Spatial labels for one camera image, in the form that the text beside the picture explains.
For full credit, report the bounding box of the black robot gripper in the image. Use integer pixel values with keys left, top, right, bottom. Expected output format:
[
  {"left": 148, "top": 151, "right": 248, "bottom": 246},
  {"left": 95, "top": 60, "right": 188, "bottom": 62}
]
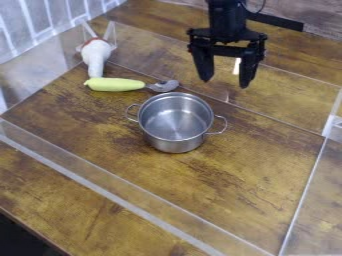
[{"left": 188, "top": 0, "right": 268, "bottom": 89}]

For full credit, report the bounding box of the silver steel pot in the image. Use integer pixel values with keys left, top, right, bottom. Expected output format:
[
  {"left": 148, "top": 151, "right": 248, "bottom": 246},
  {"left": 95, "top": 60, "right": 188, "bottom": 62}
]
[{"left": 126, "top": 92, "right": 229, "bottom": 153}]

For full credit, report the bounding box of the white plush mushroom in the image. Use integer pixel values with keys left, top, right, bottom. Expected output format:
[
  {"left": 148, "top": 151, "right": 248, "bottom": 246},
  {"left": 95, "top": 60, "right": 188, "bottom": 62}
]
[{"left": 77, "top": 38, "right": 113, "bottom": 78}]

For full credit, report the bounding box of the black cable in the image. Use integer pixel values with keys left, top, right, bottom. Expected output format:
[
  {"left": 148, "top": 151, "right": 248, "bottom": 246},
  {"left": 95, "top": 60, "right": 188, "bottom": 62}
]
[{"left": 240, "top": 0, "right": 268, "bottom": 16}]

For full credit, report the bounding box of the green handled spoon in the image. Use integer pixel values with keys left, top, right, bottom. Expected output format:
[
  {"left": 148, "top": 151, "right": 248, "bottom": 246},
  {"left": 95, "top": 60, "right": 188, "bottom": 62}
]
[{"left": 85, "top": 78, "right": 180, "bottom": 93}]

